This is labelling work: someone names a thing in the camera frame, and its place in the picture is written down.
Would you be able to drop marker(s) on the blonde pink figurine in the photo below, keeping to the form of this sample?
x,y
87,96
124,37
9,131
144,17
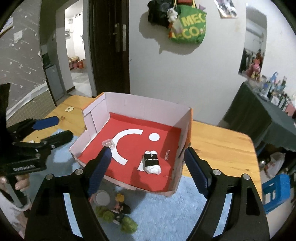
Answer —
x,y
121,203

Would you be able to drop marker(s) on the dark cloth side table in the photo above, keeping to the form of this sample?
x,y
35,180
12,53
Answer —
x,y
261,120

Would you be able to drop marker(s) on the pink plush toy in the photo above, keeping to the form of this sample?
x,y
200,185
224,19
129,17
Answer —
x,y
253,71

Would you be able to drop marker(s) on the dark wooden door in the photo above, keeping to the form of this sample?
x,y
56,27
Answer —
x,y
109,45

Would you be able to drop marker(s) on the person left hand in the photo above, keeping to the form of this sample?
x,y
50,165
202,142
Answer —
x,y
23,183

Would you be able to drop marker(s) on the green haired figurine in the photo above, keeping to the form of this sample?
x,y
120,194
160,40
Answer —
x,y
119,216

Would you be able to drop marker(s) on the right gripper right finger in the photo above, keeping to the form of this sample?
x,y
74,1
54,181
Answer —
x,y
233,208

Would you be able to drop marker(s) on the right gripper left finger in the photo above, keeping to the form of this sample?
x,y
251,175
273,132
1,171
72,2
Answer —
x,y
62,210

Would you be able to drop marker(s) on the blue plastic stool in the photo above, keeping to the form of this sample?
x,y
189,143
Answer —
x,y
275,192

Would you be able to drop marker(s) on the clear plastic case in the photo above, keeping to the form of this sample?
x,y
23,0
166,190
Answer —
x,y
108,143

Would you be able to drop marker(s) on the black white bundle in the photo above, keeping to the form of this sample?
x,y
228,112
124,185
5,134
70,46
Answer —
x,y
150,163

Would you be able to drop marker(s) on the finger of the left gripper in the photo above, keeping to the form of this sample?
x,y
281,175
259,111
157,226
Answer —
x,y
31,124
51,142

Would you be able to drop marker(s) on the white round cap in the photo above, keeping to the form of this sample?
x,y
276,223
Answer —
x,y
101,198

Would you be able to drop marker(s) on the green tote bag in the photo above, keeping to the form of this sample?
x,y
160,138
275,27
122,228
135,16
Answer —
x,y
187,23

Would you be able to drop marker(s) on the small tag on table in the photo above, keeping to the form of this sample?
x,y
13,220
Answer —
x,y
69,109

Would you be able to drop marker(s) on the light blue fluffy mat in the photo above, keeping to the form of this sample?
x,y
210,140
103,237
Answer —
x,y
157,217

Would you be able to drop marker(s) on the cardboard box red lining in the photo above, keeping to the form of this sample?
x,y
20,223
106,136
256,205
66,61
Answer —
x,y
136,124

